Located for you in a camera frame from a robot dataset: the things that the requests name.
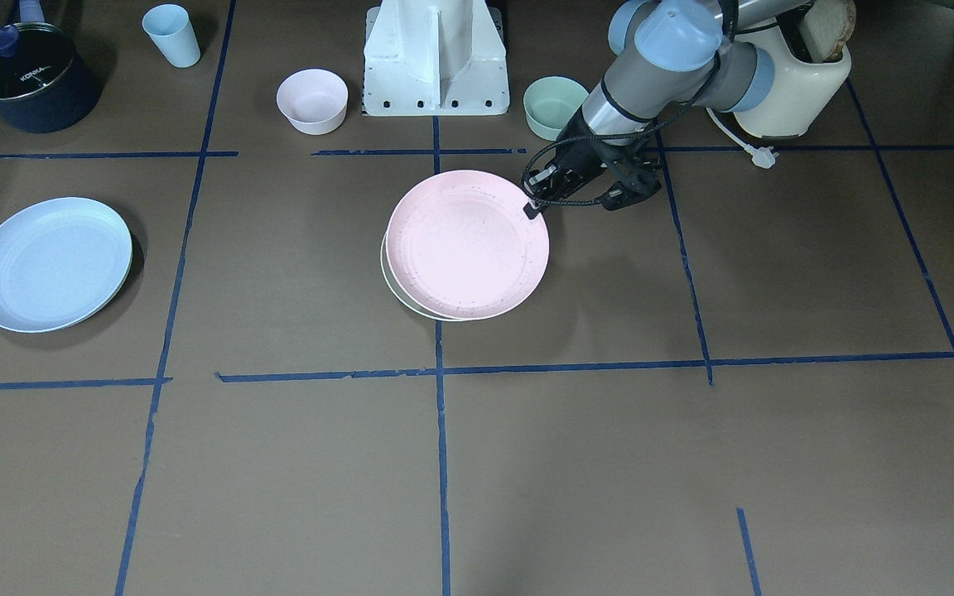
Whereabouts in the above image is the light blue plate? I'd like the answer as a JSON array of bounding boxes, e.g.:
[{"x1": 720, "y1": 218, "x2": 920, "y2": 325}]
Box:
[{"x1": 0, "y1": 196, "x2": 135, "y2": 334}]

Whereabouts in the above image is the dark blue pot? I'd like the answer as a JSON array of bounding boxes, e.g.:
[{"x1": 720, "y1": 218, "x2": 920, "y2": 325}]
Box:
[{"x1": 0, "y1": 1, "x2": 103, "y2": 133}]

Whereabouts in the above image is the pink plate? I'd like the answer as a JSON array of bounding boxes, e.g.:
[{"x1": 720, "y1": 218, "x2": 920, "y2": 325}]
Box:
[{"x1": 383, "y1": 170, "x2": 550, "y2": 320}]

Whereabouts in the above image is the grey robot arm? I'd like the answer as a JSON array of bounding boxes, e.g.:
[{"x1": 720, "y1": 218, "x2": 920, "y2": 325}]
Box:
[{"x1": 520, "y1": 1, "x2": 800, "y2": 219}]

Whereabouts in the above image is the pink bowl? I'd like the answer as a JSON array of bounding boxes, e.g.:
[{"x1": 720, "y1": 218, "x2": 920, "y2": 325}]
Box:
[{"x1": 276, "y1": 69, "x2": 349, "y2": 136}]

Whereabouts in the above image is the green bowl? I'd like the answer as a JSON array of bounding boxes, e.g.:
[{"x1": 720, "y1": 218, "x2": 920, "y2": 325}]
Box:
[{"x1": 523, "y1": 76, "x2": 590, "y2": 141}]

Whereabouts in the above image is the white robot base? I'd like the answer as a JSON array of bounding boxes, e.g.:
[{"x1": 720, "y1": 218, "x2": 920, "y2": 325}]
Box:
[{"x1": 361, "y1": 1, "x2": 511, "y2": 118}]

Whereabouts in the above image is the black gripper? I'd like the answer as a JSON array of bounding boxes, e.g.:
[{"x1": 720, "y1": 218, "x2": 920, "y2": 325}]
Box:
[{"x1": 522, "y1": 109, "x2": 663, "y2": 220}]

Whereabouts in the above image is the bread slice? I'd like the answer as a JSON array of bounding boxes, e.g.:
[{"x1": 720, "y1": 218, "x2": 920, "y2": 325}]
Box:
[{"x1": 798, "y1": 0, "x2": 858, "y2": 64}]

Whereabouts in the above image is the cream toaster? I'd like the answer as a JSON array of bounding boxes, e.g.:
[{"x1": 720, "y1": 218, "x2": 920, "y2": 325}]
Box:
[{"x1": 735, "y1": 1, "x2": 852, "y2": 140}]

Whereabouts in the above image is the cream white plate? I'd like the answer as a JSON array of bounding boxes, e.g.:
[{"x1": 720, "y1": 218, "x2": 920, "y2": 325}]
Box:
[{"x1": 379, "y1": 235, "x2": 455, "y2": 322}]

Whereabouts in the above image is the light blue cup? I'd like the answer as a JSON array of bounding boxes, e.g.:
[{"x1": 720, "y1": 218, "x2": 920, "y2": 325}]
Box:
[{"x1": 142, "y1": 3, "x2": 201, "y2": 68}]

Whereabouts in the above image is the white power plug cable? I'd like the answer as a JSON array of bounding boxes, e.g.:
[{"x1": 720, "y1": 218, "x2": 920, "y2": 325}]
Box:
[{"x1": 705, "y1": 106, "x2": 778, "y2": 171}]

